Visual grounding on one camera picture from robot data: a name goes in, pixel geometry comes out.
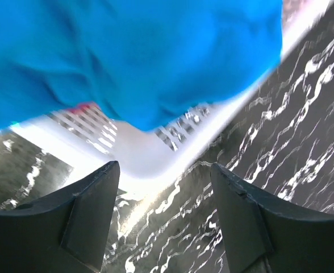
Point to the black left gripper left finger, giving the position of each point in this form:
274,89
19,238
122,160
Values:
64,231

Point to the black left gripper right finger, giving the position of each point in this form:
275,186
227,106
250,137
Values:
264,233

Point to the blue t-shirt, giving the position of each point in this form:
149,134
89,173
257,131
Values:
142,62

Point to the white plastic laundry basket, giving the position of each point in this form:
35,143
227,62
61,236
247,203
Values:
90,139

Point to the red t-shirt in basket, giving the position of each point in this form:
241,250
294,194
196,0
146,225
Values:
82,107

